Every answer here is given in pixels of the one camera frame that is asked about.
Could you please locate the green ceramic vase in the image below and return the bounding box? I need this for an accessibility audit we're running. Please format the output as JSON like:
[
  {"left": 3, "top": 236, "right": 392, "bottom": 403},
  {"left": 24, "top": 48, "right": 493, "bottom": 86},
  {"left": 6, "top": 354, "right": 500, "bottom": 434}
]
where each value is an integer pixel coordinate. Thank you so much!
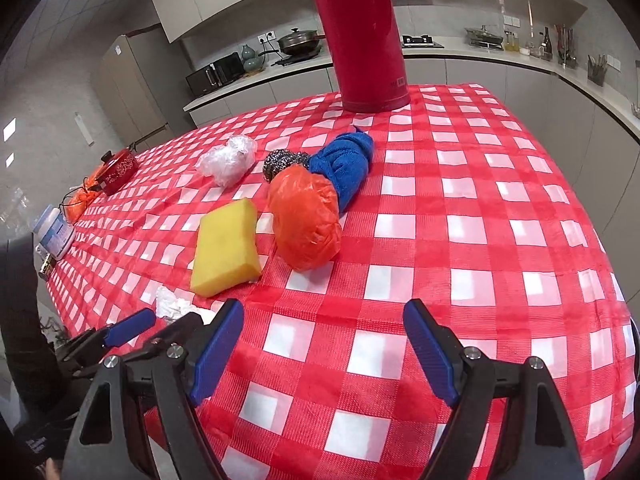
[{"left": 240, "top": 44, "right": 262, "bottom": 72}]

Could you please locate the steel pot with lid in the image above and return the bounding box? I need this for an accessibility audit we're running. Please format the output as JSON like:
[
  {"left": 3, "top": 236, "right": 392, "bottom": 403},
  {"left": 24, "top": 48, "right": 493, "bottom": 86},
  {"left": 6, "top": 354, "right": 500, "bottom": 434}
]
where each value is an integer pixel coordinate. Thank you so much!
[{"left": 465, "top": 24, "right": 505, "bottom": 52}]

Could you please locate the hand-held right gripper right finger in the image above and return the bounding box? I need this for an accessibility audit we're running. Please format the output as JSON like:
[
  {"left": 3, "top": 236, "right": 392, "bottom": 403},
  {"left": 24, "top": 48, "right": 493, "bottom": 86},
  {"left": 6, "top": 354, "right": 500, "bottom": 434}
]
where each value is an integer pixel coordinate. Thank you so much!
[{"left": 402, "top": 298, "right": 586, "bottom": 480}]

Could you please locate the red patterned pot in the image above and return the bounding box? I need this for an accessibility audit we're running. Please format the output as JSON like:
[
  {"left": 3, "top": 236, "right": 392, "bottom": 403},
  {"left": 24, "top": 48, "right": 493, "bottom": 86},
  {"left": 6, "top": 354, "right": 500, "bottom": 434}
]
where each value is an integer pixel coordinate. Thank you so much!
[{"left": 97, "top": 144, "right": 140, "bottom": 196}]

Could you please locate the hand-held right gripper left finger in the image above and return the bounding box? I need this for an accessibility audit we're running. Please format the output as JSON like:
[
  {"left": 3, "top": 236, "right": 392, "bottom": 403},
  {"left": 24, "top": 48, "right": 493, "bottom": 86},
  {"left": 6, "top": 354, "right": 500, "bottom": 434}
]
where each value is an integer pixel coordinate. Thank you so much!
[{"left": 62, "top": 298, "right": 246, "bottom": 480}]

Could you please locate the beige refrigerator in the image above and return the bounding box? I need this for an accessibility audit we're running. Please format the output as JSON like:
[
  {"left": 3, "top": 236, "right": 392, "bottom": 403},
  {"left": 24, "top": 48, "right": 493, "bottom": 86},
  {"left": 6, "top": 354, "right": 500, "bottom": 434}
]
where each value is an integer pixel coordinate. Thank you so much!
[{"left": 97, "top": 35, "right": 173, "bottom": 148}]

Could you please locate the yellow sponge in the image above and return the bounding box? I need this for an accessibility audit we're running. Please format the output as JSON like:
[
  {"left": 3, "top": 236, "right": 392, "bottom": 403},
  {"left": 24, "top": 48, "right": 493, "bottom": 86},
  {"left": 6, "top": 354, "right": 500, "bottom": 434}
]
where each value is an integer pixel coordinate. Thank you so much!
[{"left": 190, "top": 198, "right": 263, "bottom": 297}]

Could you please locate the red thermos flask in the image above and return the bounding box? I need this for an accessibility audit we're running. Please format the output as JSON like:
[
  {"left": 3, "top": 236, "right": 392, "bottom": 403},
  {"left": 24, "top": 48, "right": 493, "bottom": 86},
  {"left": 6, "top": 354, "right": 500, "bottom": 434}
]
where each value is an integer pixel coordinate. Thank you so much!
[{"left": 306, "top": 0, "right": 411, "bottom": 113}]

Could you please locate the dark utensil holder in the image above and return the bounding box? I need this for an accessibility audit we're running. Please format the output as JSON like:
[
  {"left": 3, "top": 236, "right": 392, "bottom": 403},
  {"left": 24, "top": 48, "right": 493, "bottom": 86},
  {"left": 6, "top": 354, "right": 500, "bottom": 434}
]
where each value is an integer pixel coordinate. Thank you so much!
[{"left": 587, "top": 55, "right": 608, "bottom": 87}]

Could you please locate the white tissue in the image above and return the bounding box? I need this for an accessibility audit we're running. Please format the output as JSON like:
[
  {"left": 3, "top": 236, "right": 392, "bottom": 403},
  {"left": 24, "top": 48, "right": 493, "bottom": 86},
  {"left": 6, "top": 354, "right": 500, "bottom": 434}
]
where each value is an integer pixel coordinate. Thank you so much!
[{"left": 154, "top": 286, "right": 216, "bottom": 323}]

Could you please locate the dark wok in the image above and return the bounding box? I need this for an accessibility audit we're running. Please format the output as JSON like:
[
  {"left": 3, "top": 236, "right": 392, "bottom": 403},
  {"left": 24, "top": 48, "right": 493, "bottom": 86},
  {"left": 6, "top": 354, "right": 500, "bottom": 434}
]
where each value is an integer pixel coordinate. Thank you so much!
[{"left": 277, "top": 28, "right": 326, "bottom": 56}]

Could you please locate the red white checked tablecloth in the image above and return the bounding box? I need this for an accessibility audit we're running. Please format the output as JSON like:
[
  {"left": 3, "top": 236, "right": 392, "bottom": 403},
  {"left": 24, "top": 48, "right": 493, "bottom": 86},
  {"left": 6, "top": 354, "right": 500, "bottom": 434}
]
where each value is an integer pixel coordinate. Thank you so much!
[{"left": 45, "top": 84, "right": 638, "bottom": 480}]

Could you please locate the orange mesh bag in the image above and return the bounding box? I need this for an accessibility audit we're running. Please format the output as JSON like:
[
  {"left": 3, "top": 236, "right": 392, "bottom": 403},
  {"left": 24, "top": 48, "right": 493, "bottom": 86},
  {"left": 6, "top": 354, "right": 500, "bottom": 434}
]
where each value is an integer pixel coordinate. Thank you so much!
[{"left": 65, "top": 172, "right": 108, "bottom": 223}]

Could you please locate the clear plastic wrap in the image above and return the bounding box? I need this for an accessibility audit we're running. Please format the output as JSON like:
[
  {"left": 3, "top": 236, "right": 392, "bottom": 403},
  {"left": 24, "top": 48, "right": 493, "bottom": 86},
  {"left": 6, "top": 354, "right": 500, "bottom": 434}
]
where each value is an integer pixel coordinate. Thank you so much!
[{"left": 196, "top": 135, "right": 258, "bottom": 188}]

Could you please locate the black gas stove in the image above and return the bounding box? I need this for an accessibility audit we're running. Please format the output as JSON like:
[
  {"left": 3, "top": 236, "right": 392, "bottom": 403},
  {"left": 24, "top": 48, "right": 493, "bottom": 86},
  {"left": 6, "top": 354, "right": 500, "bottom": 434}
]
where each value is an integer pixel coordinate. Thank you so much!
[{"left": 401, "top": 34, "right": 445, "bottom": 49}]

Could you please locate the blue cloth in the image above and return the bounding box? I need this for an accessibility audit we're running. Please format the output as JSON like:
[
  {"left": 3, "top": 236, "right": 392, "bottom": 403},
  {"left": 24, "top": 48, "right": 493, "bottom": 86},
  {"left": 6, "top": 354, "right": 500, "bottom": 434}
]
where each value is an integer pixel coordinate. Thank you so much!
[{"left": 307, "top": 127, "right": 376, "bottom": 213}]

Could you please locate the white wall panel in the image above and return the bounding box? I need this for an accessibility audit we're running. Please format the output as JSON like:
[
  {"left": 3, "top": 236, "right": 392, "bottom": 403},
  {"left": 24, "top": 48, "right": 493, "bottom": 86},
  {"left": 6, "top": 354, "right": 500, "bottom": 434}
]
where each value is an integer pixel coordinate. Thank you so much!
[{"left": 74, "top": 112, "right": 93, "bottom": 146}]

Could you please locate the orange plastic bag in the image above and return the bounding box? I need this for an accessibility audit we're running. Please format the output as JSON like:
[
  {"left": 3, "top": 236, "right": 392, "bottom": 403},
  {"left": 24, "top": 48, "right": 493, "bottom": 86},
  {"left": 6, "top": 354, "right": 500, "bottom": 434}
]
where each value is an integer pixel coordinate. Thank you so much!
[{"left": 267, "top": 165, "right": 343, "bottom": 272}]

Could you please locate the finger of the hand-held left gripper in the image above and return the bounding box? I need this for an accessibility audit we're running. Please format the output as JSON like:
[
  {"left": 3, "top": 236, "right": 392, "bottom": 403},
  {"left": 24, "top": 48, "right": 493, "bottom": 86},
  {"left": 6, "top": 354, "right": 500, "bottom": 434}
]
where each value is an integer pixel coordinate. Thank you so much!
[
  {"left": 127, "top": 311, "right": 218, "bottom": 366},
  {"left": 55, "top": 308, "right": 157, "bottom": 373}
]

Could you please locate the steel wool scourer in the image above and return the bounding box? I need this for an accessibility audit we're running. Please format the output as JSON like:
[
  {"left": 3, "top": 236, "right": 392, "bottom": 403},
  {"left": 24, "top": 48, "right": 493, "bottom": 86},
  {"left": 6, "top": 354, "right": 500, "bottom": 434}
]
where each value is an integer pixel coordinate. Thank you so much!
[{"left": 262, "top": 150, "right": 311, "bottom": 183}]

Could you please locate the black microwave oven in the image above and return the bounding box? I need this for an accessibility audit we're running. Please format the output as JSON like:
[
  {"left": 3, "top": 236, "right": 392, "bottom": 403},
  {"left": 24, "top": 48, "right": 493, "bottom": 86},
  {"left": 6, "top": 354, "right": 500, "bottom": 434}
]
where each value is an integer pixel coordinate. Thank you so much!
[{"left": 186, "top": 52, "right": 244, "bottom": 97}]

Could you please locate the white jar blue label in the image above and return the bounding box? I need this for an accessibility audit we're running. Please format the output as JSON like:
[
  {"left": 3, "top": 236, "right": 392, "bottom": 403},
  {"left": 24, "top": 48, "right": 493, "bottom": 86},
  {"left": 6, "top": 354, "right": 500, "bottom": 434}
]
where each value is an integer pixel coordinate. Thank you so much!
[{"left": 32, "top": 205, "right": 76, "bottom": 261}]

